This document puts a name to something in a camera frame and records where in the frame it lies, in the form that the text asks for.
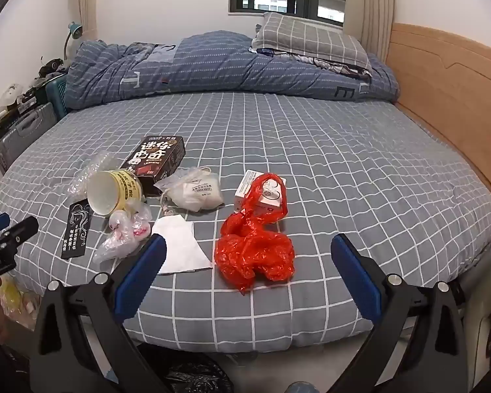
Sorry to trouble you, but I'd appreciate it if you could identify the trash bin with black liner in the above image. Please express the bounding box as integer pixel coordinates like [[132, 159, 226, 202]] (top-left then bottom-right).
[[135, 342, 234, 393]]

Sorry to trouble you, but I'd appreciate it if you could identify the wooden headboard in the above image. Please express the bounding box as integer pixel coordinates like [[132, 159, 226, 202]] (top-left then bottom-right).
[[387, 22, 491, 214]]

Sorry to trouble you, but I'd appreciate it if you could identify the dark printed cloth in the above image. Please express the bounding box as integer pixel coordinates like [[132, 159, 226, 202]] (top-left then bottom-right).
[[307, 53, 373, 84]]

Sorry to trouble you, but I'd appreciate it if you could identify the brown cookie box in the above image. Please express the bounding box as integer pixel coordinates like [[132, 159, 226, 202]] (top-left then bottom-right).
[[120, 135, 186, 197]]

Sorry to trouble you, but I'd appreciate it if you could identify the beige curtain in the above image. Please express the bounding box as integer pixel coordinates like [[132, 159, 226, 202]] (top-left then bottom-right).
[[344, 0, 397, 56], [71, 0, 103, 44]]

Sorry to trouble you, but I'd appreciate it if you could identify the red plastic bag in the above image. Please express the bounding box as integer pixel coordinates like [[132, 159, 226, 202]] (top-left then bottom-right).
[[214, 173, 296, 294]]

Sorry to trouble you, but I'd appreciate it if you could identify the yellow bag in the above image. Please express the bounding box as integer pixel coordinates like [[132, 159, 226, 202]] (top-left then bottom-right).
[[0, 276, 42, 328]]

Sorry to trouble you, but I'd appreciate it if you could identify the blue striped quilt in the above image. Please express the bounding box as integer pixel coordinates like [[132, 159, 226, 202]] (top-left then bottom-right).
[[63, 30, 399, 111]]

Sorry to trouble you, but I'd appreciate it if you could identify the small white box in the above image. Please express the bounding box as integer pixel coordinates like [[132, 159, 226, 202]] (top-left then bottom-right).
[[234, 170, 287, 214]]

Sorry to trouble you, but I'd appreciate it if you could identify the white tissue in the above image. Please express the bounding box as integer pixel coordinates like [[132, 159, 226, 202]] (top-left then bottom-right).
[[151, 217, 213, 275]]

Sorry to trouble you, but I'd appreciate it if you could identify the white face mask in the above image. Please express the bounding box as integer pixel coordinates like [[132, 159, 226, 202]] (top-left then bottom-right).
[[153, 166, 226, 214]]

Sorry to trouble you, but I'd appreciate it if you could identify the blue desk lamp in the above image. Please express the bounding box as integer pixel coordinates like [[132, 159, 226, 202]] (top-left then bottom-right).
[[63, 22, 84, 68]]

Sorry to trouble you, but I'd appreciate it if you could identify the bed with grey checked sheet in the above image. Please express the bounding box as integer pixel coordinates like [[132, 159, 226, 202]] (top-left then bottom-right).
[[0, 90, 491, 355]]

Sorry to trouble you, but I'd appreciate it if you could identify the grey suitcase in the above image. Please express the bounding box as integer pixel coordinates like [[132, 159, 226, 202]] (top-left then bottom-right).
[[0, 104, 58, 173]]

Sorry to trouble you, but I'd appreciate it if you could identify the teal suitcase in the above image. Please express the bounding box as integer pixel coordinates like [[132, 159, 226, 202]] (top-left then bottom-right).
[[45, 74, 68, 117]]

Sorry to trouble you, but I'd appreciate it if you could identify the white round gadget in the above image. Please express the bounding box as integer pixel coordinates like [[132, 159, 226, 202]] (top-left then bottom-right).
[[0, 84, 20, 113]]

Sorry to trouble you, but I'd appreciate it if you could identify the clear plastic wrap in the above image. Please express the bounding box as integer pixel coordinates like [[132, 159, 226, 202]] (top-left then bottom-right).
[[92, 202, 153, 265]]

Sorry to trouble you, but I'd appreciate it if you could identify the clear plastic wrapper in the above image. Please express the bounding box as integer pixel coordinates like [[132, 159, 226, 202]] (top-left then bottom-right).
[[65, 151, 115, 205]]

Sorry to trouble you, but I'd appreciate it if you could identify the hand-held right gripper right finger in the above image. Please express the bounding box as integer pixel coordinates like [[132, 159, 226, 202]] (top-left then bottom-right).
[[331, 233, 475, 393]]

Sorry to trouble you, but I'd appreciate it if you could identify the grey checked pillow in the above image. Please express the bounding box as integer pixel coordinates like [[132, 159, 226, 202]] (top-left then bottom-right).
[[251, 11, 373, 70]]

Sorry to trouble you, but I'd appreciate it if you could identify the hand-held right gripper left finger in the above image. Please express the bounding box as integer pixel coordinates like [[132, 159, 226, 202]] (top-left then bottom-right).
[[28, 233, 168, 393]]

